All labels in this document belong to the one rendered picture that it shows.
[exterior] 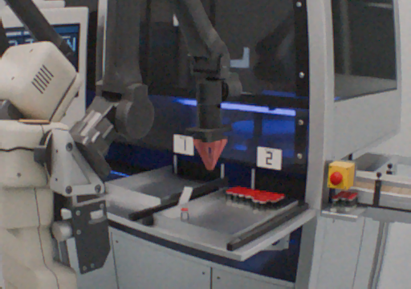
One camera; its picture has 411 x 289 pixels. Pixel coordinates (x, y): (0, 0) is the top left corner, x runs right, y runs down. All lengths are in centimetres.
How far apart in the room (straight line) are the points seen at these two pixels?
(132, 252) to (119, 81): 130
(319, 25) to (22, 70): 87
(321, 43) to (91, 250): 86
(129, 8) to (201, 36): 24
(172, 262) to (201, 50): 105
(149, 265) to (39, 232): 107
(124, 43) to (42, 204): 37
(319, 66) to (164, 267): 102
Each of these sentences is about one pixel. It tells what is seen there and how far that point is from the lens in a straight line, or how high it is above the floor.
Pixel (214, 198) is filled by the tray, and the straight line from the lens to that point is 157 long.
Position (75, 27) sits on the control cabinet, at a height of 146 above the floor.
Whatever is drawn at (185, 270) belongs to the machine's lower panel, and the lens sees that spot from 192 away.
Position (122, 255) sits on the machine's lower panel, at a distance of 217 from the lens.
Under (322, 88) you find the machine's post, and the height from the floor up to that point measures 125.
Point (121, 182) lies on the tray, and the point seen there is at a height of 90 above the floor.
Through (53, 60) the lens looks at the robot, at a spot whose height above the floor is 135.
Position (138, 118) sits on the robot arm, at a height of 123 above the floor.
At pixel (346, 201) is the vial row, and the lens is 151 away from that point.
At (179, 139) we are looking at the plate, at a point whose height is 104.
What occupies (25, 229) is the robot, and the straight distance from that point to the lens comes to 103.
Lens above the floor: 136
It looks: 10 degrees down
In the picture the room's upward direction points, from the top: straight up
